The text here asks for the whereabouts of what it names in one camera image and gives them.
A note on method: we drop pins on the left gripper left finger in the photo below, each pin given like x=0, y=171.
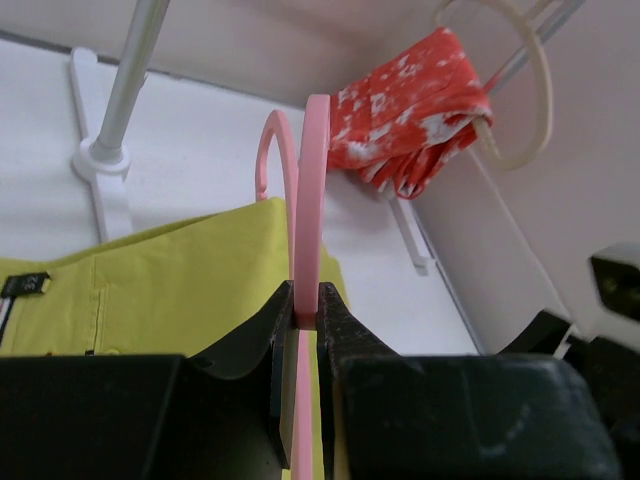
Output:
x=224, y=413

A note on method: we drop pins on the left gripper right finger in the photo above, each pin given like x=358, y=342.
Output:
x=389, y=416

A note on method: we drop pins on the yellow-green trousers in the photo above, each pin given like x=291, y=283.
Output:
x=172, y=289

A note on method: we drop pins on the pink plastic hanger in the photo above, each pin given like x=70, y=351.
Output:
x=304, y=174

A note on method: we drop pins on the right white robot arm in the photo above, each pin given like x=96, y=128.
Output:
x=606, y=353

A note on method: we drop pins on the beige wooden hanger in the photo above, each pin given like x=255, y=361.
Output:
x=530, y=52

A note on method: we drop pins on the white clothes rack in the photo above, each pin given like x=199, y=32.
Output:
x=101, y=158

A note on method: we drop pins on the red white patterned garment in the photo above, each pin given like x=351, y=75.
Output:
x=400, y=124

